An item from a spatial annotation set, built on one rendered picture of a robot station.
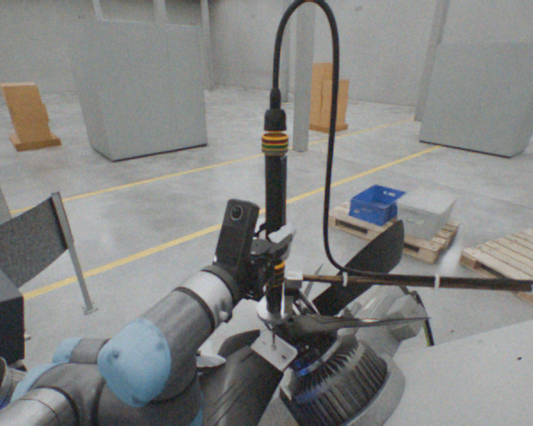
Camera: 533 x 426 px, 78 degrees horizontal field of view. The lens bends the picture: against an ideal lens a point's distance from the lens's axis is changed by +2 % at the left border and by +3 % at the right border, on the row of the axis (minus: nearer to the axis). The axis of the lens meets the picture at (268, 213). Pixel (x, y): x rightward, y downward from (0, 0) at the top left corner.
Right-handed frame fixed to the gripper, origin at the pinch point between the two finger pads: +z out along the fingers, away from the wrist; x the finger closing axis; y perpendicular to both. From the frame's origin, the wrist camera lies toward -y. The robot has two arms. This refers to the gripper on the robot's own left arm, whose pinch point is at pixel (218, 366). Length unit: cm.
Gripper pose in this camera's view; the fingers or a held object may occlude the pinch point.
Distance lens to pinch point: 77.4
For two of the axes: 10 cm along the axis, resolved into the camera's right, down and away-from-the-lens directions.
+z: 10.0, 0.2, -0.3
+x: -0.1, 9.4, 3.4
